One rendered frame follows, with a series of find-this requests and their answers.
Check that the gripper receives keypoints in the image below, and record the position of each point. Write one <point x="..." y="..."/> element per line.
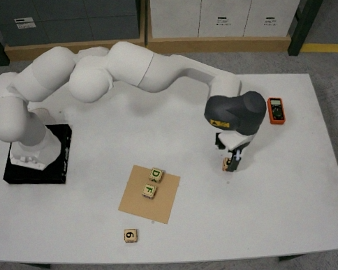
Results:
<point x="236" y="158"/>

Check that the orange digital multimeter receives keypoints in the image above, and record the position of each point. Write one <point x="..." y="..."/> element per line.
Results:
<point x="276" y="111"/>

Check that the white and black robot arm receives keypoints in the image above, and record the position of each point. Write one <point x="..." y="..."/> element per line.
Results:
<point x="91" y="74"/>

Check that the tan square mat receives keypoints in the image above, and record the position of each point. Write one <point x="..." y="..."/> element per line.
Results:
<point x="157" y="209"/>

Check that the wooden letter block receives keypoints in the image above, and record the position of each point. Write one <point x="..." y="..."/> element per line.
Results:
<point x="149" y="191"/>
<point x="225" y="163"/>
<point x="156" y="175"/>

